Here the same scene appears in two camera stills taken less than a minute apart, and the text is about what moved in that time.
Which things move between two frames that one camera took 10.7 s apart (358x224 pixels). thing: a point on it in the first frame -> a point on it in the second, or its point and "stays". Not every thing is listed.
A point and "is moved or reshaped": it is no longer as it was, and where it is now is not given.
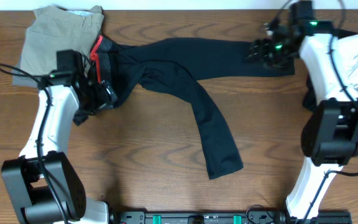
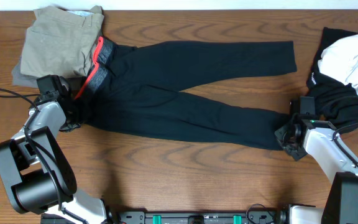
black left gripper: (104, 99) -> (80, 102)
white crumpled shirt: (357, 58) stays
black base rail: (252, 216) stays
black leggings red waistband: (170, 64) is moved or reshaped
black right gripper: (261, 45) -> (279, 133)
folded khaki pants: (53, 28) stays
